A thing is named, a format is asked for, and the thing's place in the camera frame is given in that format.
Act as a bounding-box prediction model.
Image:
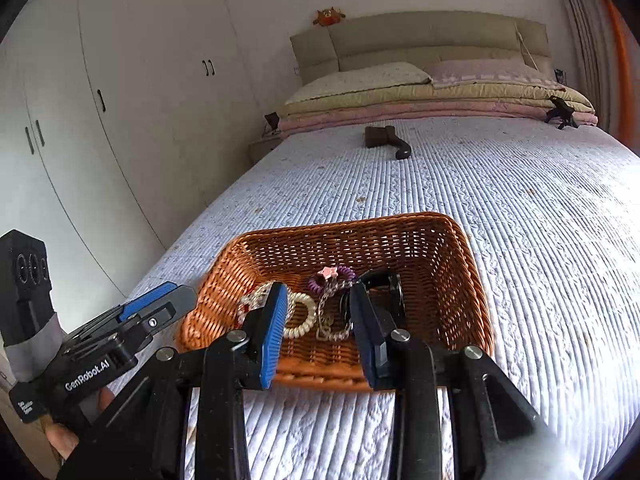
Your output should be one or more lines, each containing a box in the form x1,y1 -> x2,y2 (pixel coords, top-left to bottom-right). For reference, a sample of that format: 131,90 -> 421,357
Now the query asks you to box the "beige nightstand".
249,135 -> 281,165

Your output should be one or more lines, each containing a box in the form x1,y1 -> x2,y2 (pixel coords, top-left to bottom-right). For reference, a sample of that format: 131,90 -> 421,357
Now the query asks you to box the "cream spiral hair tie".
282,291 -> 318,339

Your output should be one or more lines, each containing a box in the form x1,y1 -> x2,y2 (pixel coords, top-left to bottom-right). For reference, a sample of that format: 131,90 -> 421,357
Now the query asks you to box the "person's left hand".
42,387 -> 117,461

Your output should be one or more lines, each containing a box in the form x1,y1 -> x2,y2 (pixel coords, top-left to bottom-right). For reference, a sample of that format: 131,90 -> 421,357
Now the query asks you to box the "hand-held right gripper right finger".
348,282 -> 547,480

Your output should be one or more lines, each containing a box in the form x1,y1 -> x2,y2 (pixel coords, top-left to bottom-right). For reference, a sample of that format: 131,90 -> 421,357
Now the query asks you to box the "grey curtain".
550,0 -> 616,136

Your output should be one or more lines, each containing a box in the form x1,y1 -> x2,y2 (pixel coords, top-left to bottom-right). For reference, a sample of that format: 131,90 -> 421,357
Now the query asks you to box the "dark wooden hair brush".
364,125 -> 412,161

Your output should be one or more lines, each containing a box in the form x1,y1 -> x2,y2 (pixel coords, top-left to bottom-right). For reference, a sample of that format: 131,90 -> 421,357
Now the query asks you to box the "purple spiral hair tie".
309,266 -> 357,296

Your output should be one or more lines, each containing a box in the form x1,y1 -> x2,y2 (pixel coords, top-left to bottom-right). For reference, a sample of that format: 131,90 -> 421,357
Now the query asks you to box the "brown wicker basket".
175,212 -> 496,393

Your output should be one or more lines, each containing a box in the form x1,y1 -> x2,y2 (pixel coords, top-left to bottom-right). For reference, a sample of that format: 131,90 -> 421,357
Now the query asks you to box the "clear bead bracelet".
237,282 -> 273,328

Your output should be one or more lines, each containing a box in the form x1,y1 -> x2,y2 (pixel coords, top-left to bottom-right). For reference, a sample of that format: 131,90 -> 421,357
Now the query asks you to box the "white floral pillow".
285,61 -> 433,106

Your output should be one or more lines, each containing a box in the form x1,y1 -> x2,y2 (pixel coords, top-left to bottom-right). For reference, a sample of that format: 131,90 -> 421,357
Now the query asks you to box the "pink pillow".
422,58 -> 556,86

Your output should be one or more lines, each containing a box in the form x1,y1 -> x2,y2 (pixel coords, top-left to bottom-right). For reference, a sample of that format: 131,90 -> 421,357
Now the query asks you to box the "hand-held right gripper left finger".
57,281 -> 290,480

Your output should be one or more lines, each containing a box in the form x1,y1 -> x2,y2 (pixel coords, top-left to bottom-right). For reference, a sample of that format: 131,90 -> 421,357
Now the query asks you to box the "small black tripod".
544,95 -> 580,131

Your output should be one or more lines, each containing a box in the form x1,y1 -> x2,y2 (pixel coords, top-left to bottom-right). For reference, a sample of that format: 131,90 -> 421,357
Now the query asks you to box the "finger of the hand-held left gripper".
134,285 -> 199,347
119,282 -> 180,322

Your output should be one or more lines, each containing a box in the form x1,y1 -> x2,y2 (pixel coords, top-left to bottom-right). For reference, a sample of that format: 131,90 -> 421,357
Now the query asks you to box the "orange plush toy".
313,7 -> 347,27

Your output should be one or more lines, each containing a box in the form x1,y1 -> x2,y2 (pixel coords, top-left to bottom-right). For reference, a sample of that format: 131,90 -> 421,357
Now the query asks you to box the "silver charm bracelet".
316,280 -> 353,342

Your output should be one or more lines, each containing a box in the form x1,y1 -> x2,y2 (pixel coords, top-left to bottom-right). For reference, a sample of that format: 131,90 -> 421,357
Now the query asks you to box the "white quilted bedspread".
107,115 -> 640,480

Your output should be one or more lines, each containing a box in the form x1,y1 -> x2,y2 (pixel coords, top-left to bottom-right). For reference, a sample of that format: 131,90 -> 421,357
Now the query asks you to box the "beige padded headboard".
290,10 -> 549,86

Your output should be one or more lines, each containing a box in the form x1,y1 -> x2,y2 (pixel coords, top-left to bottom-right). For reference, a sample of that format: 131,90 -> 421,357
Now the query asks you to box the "orange curtain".
600,0 -> 637,153

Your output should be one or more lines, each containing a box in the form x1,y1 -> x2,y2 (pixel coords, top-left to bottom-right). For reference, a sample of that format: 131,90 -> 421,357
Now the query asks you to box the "black round case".
340,269 -> 405,333

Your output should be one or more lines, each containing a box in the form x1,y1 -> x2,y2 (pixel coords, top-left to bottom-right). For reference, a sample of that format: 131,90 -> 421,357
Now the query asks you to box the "white wardrobe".
0,0 -> 266,356

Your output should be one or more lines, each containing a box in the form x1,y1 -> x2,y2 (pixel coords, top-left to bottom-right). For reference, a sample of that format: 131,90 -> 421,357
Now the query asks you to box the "folded pink blanket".
277,100 -> 598,137

